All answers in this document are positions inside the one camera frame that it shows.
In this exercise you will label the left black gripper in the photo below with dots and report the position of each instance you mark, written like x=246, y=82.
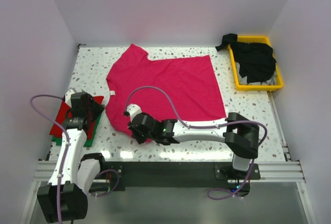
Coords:
x=96, y=107

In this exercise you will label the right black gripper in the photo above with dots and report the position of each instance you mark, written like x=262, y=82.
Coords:
x=139, y=139

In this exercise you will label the pink t shirt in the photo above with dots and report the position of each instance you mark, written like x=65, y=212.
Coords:
x=164, y=88

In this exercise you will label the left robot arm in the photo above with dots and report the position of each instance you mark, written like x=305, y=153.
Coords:
x=64, y=198

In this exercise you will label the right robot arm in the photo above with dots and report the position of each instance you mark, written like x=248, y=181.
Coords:
x=238, y=133

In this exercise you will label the red folded t shirt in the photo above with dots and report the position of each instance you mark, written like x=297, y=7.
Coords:
x=56, y=132

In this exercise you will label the green folded t shirt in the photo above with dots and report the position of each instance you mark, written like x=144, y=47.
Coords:
x=58, y=141

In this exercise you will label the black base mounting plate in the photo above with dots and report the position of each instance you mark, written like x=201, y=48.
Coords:
x=117, y=176

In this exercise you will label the black t shirt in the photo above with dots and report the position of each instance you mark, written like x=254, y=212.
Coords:
x=256, y=59

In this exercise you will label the grey t shirt in bin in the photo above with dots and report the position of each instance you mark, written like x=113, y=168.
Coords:
x=243, y=80

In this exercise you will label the yellow plastic bin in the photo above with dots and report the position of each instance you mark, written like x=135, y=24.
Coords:
x=278, y=80

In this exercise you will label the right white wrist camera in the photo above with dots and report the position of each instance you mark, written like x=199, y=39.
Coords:
x=132, y=110

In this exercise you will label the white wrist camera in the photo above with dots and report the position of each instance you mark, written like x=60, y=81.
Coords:
x=132, y=110
x=68, y=94

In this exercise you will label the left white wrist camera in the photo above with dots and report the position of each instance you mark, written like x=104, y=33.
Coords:
x=68, y=94

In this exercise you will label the aluminium frame rail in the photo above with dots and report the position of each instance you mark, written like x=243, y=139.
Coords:
x=282, y=172

